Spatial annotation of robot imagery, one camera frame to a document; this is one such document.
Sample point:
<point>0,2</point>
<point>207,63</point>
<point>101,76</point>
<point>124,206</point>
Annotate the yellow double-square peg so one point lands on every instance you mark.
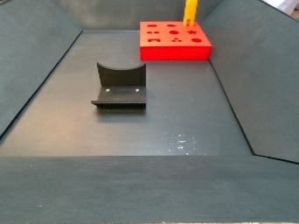
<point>190,12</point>

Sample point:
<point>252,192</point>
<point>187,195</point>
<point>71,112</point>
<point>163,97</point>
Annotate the red shape-sorting board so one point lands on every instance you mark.
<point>167,40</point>

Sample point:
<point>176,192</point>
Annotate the black curved holder stand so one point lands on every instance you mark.
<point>121,87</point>

